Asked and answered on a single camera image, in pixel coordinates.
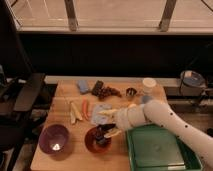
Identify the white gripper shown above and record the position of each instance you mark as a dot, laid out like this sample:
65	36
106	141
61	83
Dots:
125	119

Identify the black dish brush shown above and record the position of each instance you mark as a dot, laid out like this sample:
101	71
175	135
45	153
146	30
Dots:
102	130

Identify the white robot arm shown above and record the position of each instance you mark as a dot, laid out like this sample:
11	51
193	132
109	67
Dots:
161	114

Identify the red bowl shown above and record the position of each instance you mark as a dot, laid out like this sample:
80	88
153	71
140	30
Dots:
95	141

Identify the purple bowl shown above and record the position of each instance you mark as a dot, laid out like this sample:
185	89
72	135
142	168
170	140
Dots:
53	139

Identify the blue grey cloth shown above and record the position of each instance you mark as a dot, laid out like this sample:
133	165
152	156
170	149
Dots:
97	118

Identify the yellow red apple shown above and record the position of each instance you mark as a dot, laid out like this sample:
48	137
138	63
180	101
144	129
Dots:
132	105

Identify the dark grape bunch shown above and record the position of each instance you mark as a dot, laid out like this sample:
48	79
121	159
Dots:
108	91

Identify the orange carrot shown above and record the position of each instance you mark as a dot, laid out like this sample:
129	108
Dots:
85	109

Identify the dark chocolate bar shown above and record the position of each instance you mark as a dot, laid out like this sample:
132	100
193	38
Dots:
97	87

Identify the green plastic tray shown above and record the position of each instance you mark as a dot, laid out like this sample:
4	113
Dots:
151	148

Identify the blue sponge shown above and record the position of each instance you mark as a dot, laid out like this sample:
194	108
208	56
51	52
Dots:
83	86

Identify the white cup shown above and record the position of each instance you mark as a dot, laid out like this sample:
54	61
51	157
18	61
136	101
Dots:
148	84

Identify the black office chair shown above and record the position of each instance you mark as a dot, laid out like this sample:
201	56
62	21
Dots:
20	89

